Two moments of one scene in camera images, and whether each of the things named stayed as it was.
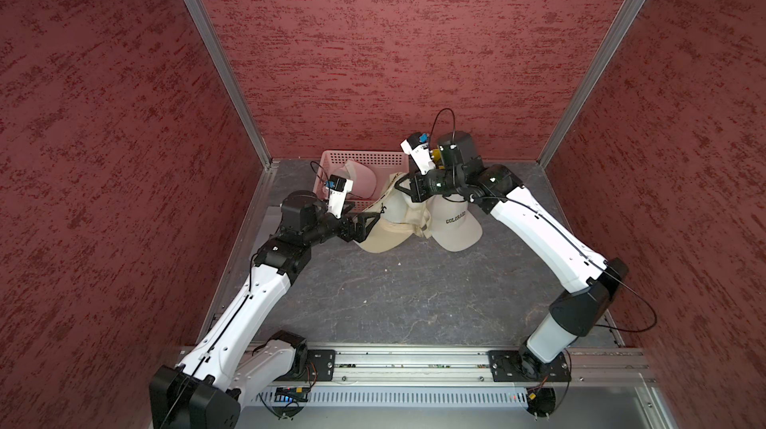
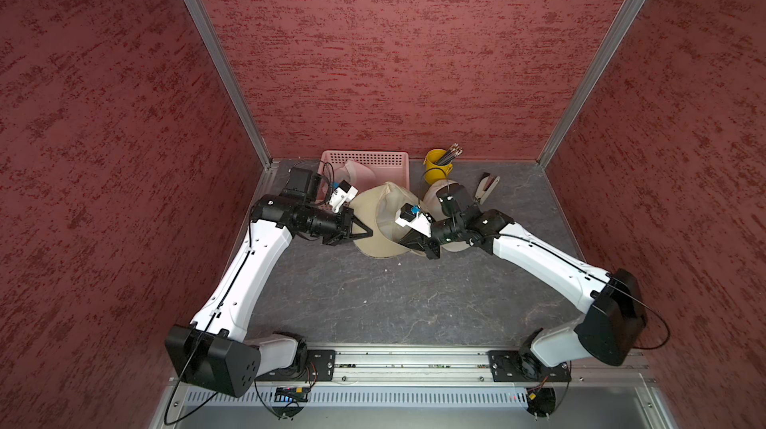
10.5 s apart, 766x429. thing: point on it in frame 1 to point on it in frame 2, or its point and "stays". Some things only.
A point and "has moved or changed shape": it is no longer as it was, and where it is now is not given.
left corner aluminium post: [218, 51] stays
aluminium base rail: [615, 366] stays
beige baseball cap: [400, 217] has moved or changed shape
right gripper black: [419, 188] to [411, 237]
